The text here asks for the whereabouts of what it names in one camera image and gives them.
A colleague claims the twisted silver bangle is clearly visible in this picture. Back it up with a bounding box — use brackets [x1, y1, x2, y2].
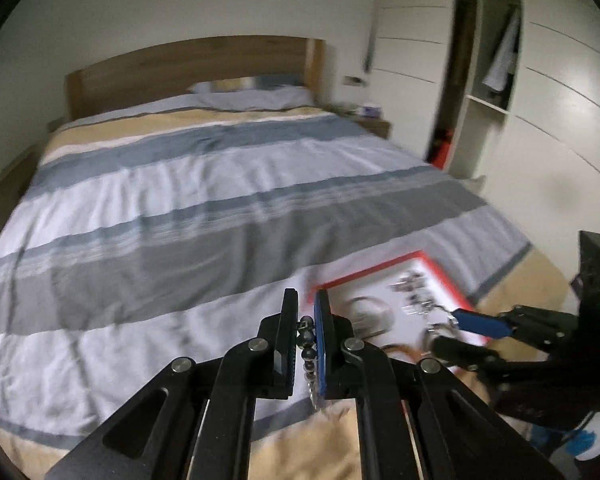
[344, 295, 388, 328]

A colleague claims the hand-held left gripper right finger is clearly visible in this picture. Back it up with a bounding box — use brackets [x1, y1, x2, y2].
[312, 287, 563, 480]

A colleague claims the wooden bangle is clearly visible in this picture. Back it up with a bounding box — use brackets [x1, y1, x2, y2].
[380, 341, 433, 361]

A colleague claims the black bead bracelet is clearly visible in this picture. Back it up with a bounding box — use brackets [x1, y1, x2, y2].
[296, 315, 326, 408]

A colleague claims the group of small silver earrings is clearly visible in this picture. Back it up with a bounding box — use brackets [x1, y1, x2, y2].
[389, 270, 448, 316]

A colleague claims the wooden nightstand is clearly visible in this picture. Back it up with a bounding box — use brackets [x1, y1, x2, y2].
[352, 112, 393, 140]

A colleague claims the thin silver hoop bangle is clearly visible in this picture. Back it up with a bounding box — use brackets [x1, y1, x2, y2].
[352, 304, 397, 337]

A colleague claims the striped duvet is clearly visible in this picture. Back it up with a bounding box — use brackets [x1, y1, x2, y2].
[0, 95, 581, 480]

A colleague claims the red jewelry box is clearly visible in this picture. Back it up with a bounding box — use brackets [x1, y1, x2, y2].
[307, 250, 491, 361]

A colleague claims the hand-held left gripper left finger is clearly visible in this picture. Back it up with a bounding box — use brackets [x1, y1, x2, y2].
[45, 288, 299, 480]

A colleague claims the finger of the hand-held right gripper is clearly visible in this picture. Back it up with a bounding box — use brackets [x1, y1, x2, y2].
[451, 305, 581, 350]
[432, 334, 556, 387]

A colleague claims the white wardrobe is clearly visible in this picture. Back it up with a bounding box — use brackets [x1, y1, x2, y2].
[370, 0, 600, 281]

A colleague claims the hanging garment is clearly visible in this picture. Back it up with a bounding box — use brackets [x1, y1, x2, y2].
[482, 7, 521, 93]

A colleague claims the single silver clasp earring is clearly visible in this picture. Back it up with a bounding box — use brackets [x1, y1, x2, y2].
[426, 317, 456, 337]

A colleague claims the red bag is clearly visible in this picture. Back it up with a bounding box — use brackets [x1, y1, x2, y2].
[430, 130, 453, 168]

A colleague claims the wooden headboard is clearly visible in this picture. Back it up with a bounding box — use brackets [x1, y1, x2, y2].
[66, 36, 327, 122]

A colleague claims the striped pillow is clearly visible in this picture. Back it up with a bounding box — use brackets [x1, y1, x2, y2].
[215, 75, 301, 92]

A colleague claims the pale lavender pillow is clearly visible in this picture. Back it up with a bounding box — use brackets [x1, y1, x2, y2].
[187, 82, 313, 111]

